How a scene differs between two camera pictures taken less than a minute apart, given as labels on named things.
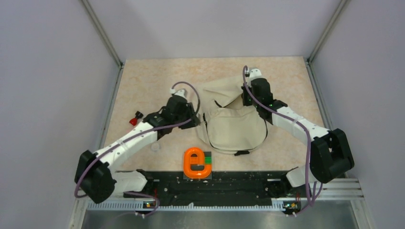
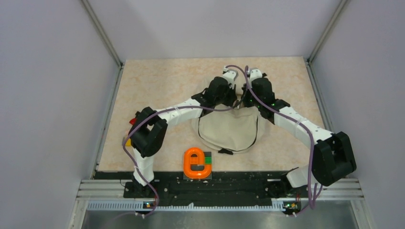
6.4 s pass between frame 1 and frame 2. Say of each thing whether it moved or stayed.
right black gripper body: stayed
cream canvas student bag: stayed
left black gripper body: moved
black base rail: stayed
